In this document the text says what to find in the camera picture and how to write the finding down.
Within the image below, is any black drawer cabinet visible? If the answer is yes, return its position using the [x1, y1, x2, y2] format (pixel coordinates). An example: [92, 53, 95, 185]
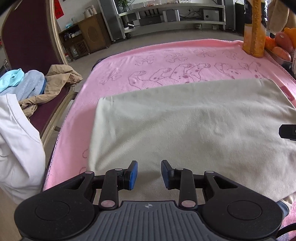
[235, 0, 246, 36]

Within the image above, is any grey tower speaker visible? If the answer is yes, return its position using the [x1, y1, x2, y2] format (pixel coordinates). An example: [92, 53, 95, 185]
[223, 0, 236, 32]
[97, 0, 127, 42]

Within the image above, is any pale red apple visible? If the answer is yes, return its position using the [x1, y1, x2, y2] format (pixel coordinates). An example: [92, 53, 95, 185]
[272, 46, 291, 62]

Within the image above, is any black subwoofer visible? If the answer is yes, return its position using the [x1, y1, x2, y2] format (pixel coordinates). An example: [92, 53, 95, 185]
[202, 9, 220, 21]

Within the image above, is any dark red apple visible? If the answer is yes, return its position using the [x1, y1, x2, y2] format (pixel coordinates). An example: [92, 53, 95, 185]
[274, 32, 294, 53]

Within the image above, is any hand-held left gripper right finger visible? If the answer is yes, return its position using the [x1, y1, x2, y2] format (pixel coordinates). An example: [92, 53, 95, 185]
[161, 159, 238, 208]

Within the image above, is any orange juice bottle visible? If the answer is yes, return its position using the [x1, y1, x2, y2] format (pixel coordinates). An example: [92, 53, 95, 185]
[242, 0, 266, 58]

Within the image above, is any small tangerine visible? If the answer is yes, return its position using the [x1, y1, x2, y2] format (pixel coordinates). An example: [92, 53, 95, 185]
[264, 36, 276, 50]

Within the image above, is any black media receiver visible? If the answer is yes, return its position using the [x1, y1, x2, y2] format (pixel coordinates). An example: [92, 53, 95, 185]
[139, 16, 162, 26]

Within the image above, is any metal fruit tray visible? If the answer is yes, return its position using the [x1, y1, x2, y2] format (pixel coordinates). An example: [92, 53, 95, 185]
[264, 49, 296, 70]

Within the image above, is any large orange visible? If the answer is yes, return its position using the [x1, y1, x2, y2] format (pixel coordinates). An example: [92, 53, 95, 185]
[283, 27, 296, 48]

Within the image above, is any white garment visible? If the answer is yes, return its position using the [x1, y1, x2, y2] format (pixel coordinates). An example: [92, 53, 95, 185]
[0, 94, 46, 205]

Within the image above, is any white kettle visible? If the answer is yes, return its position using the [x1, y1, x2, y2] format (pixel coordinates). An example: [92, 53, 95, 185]
[83, 5, 98, 19]

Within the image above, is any pink printed towel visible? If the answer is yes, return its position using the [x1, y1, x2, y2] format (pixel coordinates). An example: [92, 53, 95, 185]
[43, 39, 296, 193]

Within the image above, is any fluffy tan coat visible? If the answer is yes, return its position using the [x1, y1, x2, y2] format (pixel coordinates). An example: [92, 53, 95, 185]
[268, 0, 292, 32]

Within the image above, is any cream sweatshirt with navy trim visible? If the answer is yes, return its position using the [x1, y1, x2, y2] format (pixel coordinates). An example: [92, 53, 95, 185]
[88, 78, 296, 202]

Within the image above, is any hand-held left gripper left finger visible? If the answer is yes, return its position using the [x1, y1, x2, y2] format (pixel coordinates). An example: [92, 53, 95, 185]
[60, 160, 138, 209]

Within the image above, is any tan garment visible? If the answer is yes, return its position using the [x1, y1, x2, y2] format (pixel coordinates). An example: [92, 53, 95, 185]
[18, 64, 83, 117]

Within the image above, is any silver box speaker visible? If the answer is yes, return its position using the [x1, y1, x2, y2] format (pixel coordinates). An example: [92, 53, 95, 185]
[162, 10, 180, 23]

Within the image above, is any grey TV stand shelf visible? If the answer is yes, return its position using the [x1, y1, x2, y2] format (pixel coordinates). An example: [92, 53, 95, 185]
[118, 3, 226, 38]

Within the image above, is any potted green plant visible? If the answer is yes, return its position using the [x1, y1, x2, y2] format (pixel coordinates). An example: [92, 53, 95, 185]
[116, 0, 132, 12]

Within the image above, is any maroon padded chair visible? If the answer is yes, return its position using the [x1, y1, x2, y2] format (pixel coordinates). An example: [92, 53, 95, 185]
[0, 0, 79, 149]

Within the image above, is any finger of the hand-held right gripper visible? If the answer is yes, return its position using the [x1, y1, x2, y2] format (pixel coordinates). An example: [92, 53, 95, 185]
[279, 124, 296, 141]

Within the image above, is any wooden cabinet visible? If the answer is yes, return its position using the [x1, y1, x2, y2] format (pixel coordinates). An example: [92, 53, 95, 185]
[58, 13, 113, 62]

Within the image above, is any red wall banner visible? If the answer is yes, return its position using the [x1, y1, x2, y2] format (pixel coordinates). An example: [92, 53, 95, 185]
[54, 0, 64, 20]

